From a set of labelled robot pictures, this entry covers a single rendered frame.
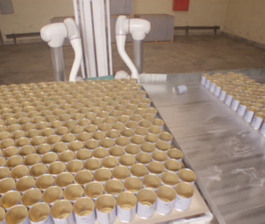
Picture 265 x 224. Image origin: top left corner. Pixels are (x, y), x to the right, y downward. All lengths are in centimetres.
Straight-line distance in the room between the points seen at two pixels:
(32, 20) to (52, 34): 804
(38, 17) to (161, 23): 517
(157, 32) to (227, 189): 772
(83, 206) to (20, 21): 946
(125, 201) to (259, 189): 55
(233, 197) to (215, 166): 17
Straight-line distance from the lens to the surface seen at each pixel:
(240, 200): 90
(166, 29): 842
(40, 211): 77
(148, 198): 76
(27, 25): 985
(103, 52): 222
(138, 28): 188
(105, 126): 102
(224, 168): 99
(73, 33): 182
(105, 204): 75
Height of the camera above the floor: 175
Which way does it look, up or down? 32 degrees down
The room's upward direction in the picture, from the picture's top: straight up
